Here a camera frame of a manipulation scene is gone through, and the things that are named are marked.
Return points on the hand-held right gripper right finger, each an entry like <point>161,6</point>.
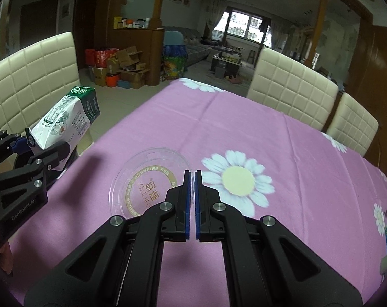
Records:
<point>198,204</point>

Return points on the blue printed bag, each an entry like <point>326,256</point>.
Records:
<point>175,64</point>

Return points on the coffee table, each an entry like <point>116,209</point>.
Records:
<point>227,62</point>

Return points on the red shopping bag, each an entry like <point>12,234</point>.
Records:
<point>104,57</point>
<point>91,56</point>

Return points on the wooden pillar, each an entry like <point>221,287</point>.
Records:
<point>320,28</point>
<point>160,3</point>

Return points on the blue plastic chair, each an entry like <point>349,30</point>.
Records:
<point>174,38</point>

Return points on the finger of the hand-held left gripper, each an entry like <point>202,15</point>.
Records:
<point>21,144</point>
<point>57,155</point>

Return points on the brown cardboard box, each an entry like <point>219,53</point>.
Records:
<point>112,65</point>
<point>100,76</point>

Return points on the grey sofa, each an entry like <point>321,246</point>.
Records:
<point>196,49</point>

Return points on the orange bucket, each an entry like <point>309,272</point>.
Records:
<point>112,80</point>

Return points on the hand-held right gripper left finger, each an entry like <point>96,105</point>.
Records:
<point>187,204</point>

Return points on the row of small cabinet items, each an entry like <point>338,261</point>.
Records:
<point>131,23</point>

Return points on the cream quilted chair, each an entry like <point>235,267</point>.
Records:
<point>353,124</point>
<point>30,70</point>
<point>292,86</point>

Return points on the green white milk carton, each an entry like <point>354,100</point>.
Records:
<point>62,115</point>

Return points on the dark interior door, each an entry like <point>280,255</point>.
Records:
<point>38,19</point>

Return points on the pink floral tablecloth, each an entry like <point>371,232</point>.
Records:
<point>276,153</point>

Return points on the clear round plastic lid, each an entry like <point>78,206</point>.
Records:
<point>142,179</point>

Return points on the person's left hand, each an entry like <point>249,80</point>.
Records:
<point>3,259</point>

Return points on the flat open cardboard box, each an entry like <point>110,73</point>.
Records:
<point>134,77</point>

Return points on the wooden door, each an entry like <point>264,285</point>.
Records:
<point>378,86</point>

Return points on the window with grille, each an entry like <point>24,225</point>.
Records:
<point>243,25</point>

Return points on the wooden cabinet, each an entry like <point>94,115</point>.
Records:
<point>148,54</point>

